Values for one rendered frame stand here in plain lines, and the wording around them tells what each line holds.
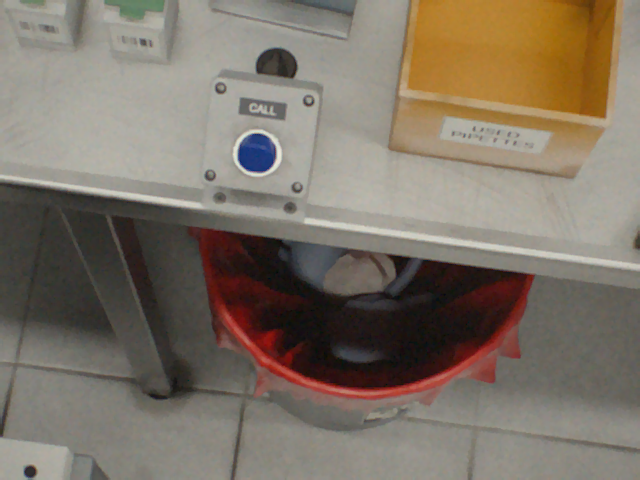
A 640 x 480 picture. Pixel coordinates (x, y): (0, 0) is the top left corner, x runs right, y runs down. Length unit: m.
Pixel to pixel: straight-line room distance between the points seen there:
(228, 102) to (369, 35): 0.15
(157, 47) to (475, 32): 0.22
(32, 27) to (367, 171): 0.25
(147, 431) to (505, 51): 0.95
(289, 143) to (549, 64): 0.21
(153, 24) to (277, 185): 0.14
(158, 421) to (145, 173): 0.88
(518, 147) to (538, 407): 0.94
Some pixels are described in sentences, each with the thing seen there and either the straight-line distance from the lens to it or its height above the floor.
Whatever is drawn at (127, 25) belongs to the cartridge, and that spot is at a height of 0.93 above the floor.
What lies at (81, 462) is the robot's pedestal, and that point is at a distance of 0.89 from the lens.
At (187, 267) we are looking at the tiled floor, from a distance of 1.82.
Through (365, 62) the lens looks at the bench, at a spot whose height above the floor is 0.87.
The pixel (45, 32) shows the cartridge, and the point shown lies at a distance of 0.95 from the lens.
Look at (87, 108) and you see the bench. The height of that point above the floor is 0.87.
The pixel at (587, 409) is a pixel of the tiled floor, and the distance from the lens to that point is 1.82.
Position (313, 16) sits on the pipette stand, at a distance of 0.96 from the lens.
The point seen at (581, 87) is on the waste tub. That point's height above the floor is 0.88.
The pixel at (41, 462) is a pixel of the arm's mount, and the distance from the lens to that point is 0.86.
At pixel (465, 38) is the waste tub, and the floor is 0.88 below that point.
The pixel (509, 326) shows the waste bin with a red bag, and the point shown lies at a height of 0.44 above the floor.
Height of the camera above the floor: 1.75
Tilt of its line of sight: 72 degrees down
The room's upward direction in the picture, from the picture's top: 8 degrees clockwise
